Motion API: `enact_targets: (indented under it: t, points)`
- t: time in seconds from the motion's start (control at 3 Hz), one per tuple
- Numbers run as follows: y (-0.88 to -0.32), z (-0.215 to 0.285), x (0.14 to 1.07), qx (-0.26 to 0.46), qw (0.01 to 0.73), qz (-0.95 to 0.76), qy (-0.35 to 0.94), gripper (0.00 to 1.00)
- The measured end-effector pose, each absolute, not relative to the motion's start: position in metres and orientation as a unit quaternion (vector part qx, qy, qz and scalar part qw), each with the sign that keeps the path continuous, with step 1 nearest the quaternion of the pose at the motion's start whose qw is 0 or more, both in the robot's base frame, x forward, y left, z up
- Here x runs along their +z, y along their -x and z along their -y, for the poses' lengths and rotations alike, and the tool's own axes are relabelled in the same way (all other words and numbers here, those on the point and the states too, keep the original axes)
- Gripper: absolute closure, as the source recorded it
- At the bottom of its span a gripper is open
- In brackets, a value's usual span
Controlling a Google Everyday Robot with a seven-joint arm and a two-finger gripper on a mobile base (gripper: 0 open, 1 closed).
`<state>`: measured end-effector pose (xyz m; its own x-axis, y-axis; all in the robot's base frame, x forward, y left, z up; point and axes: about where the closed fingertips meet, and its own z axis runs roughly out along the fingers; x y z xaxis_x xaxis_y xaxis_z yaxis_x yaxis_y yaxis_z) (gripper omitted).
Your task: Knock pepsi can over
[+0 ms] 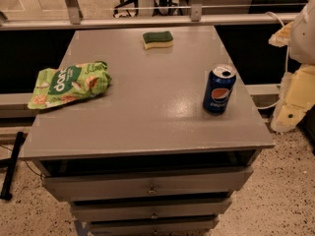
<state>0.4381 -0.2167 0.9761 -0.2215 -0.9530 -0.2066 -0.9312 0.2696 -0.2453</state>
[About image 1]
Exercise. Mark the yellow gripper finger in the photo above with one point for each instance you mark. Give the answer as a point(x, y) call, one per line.
point(297, 96)
point(282, 37)

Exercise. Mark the blue pepsi can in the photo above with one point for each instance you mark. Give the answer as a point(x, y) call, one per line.
point(219, 87)

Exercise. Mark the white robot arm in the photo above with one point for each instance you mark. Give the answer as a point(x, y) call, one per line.
point(301, 47)

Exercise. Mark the green yellow sponge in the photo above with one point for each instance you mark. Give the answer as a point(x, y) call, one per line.
point(157, 39)

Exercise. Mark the top grey drawer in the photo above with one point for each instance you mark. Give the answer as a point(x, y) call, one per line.
point(147, 184)

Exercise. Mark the grey drawer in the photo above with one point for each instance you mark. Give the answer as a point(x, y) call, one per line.
point(147, 184)
point(151, 210)
point(153, 227)

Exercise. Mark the grey drawer cabinet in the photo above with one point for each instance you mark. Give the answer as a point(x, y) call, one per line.
point(151, 118)

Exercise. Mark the bottom grey drawer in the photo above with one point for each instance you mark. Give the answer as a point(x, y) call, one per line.
point(153, 227)

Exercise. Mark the grey metal railing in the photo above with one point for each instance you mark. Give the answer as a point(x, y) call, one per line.
point(98, 14)

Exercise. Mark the middle grey drawer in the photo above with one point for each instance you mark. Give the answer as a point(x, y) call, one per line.
point(151, 210)

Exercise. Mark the green chip bag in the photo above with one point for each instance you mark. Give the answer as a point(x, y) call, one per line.
point(56, 87)

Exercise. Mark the black stand leg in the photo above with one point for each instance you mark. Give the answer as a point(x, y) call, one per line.
point(10, 165)

